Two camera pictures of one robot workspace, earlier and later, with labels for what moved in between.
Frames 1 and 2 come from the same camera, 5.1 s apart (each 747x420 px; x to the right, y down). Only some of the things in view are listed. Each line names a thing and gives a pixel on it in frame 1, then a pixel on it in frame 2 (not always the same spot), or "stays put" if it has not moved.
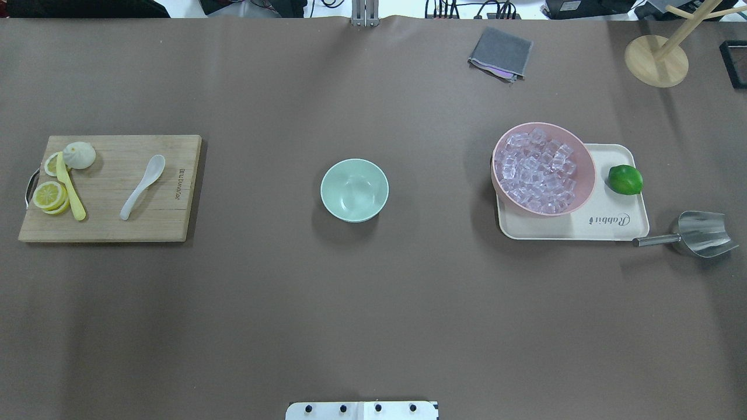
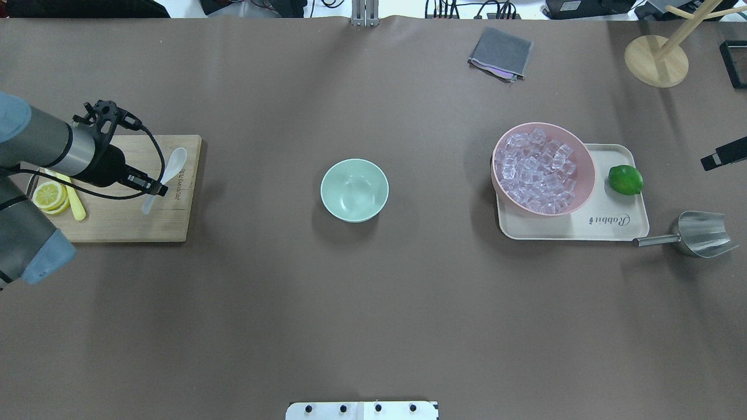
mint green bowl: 354,190 stays put
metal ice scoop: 701,234 stays put
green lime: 625,179 stays put
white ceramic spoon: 154,169 to 175,163
